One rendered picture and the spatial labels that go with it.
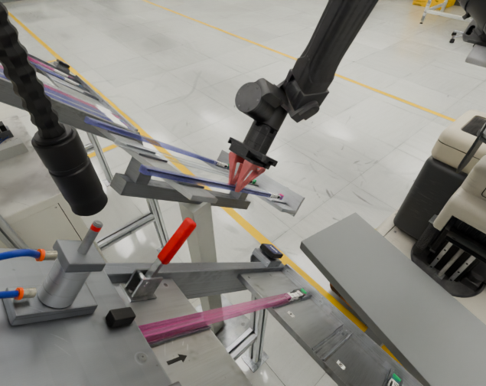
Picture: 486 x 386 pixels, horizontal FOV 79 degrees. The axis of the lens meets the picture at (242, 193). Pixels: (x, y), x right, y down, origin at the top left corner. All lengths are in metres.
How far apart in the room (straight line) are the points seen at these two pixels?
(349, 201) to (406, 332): 1.21
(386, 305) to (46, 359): 0.82
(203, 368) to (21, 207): 1.01
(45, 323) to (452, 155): 1.21
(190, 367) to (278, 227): 1.47
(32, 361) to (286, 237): 1.58
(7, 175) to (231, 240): 1.05
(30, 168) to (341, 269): 1.20
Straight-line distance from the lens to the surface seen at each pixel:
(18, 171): 1.44
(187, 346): 0.37
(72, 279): 0.22
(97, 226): 0.20
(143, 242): 1.78
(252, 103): 0.56
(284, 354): 1.44
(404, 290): 0.97
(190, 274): 0.47
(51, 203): 1.26
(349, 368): 0.60
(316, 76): 0.56
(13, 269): 0.26
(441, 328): 0.96
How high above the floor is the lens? 1.37
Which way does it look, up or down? 45 degrees down
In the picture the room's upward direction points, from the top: straight up
